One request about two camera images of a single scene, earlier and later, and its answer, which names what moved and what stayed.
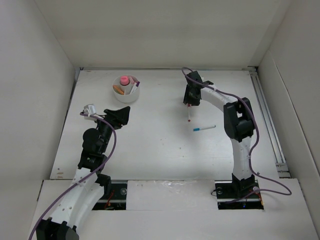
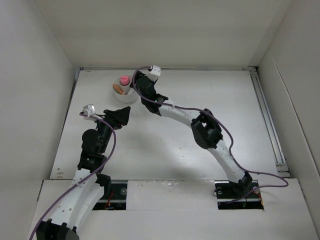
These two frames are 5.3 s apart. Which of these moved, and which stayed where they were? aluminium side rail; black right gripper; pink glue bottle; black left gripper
Moved: black right gripper
Stayed: black left gripper; aluminium side rail; pink glue bottle
